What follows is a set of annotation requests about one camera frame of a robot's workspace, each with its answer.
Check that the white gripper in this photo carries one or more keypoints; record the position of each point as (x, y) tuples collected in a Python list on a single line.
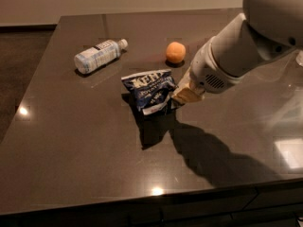
[(205, 70)]

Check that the blue chip bag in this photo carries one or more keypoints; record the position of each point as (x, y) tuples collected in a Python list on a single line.
[(150, 89)]

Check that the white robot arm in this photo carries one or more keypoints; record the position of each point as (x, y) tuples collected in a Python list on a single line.
[(265, 31)]

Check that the clear plastic water bottle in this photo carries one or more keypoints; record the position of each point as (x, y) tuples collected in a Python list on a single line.
[(93, 58)]

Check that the orange fruit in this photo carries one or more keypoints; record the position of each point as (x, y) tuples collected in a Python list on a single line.
[(175, 52)]

